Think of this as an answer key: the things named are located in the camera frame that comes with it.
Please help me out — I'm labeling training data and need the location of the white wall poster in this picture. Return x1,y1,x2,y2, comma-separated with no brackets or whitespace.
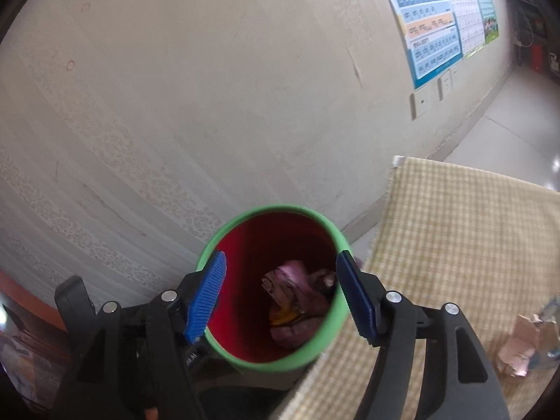
437,0,486,60

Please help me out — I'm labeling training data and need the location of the red wooden furniture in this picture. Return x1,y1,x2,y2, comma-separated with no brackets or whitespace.
0,269,68,407

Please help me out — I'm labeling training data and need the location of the white blue wrapper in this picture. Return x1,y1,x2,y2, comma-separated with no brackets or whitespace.
529,295,560,368

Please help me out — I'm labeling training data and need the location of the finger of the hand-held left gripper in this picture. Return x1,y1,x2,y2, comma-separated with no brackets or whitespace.
186,340,228,381

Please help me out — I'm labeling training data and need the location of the green wall poster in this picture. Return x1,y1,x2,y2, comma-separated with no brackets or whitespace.
464,0,500,44

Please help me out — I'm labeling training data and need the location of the pale pink foil wrapper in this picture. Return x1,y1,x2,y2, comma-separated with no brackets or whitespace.
494,313,545,377

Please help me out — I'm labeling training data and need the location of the blue wall poster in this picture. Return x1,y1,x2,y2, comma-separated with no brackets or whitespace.
380,0,463,90

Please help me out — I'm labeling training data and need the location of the red bin with green rim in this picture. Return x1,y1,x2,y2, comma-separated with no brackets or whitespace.
195,203,352,373

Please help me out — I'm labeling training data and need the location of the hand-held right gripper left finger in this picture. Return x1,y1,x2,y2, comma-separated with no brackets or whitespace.
50,251,228,420

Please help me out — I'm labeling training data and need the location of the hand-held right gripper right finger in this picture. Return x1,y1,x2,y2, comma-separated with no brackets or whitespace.
336,249,512,420

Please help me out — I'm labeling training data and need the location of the checkered tablecloth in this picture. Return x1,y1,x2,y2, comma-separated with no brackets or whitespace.
267,155,560,420

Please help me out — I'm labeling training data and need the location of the dark metal shelf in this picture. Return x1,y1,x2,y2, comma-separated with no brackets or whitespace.
503,0,552,75

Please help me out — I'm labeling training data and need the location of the orange snack wrapper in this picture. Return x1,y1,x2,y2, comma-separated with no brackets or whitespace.
269,304,307,327

